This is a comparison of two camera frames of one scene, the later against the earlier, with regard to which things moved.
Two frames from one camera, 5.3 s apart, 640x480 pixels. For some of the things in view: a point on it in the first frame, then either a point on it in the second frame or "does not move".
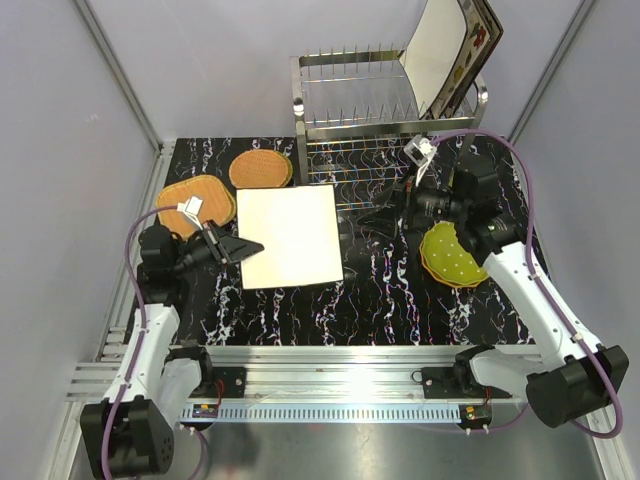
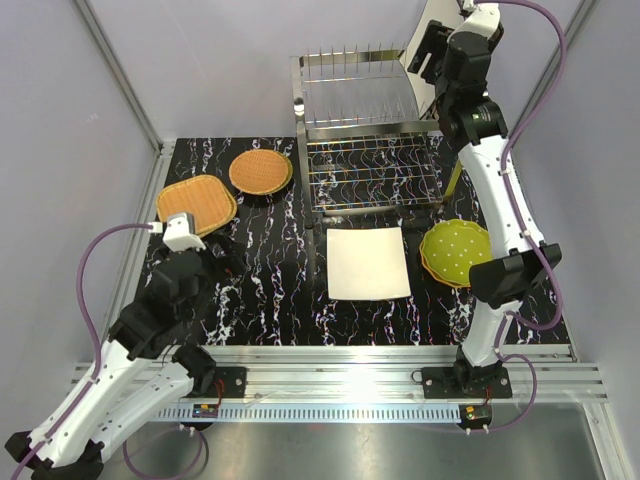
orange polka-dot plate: [441, 279] does not move
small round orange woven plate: [259, 169] does not move
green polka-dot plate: [449, 259] does not move
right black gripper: [387, 221] -> [434, 41]
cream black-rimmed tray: [435, 42] does not move
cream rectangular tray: [297, 228] -> [366, 264]
